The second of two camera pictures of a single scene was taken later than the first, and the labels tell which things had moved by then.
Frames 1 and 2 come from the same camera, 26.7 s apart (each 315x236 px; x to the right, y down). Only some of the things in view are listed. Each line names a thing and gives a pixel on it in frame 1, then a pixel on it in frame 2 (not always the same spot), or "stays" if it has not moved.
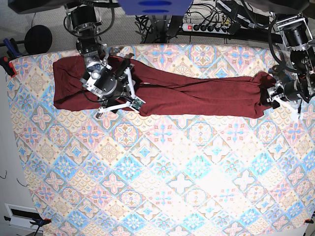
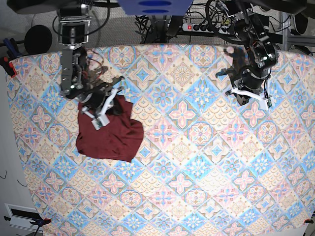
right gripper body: (293, 90) -> (250, 81)
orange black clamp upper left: (8, 66) stays
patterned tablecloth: (124, 173) stays
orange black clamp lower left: (39, 222) stays
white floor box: (21, 216) stays
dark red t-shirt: (167, 89) -> (120, 139)
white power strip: (206, 28) stays
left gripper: (111, 87) -> (96, 103)
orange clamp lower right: (309, 221) stays
